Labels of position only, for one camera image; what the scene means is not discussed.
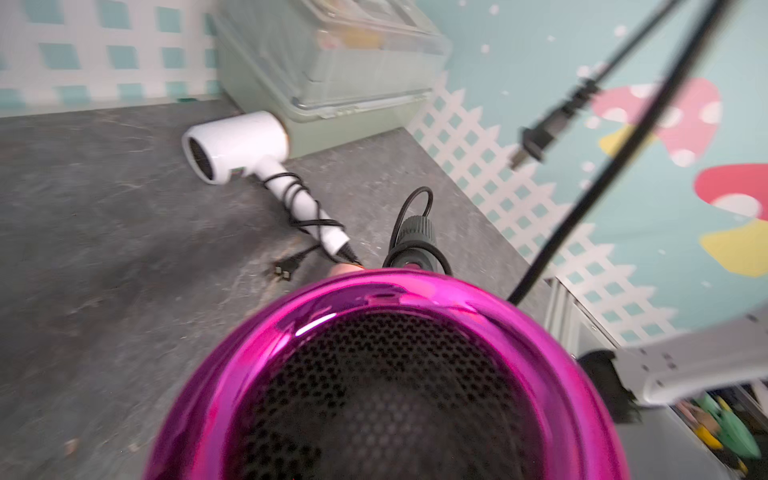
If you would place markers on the black hair dryer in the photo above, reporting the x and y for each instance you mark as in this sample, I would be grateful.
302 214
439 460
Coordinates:
388 374

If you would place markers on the white hair dryer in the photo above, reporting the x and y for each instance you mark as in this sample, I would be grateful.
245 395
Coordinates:
256 145

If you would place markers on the pink hair dryer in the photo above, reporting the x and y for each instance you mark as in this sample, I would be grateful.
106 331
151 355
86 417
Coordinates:
344 268

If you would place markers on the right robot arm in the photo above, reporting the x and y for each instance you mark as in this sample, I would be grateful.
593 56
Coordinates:
630 379

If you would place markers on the green clear storage box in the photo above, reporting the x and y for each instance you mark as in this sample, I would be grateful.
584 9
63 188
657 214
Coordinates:
332 72

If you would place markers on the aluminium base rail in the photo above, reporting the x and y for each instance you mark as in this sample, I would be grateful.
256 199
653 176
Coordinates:
663 444

